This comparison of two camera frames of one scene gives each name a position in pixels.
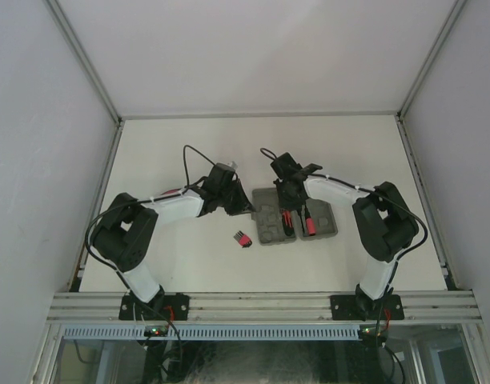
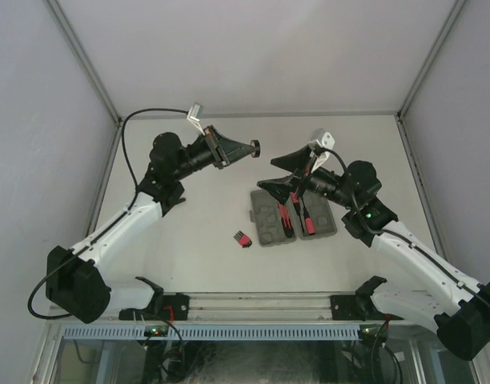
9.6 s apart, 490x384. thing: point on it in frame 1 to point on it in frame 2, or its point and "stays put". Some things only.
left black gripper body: (232, 199) to (215, 146)
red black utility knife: (287, 222) stays put
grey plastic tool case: (267, 222) stays put
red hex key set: (242, 238) stays put
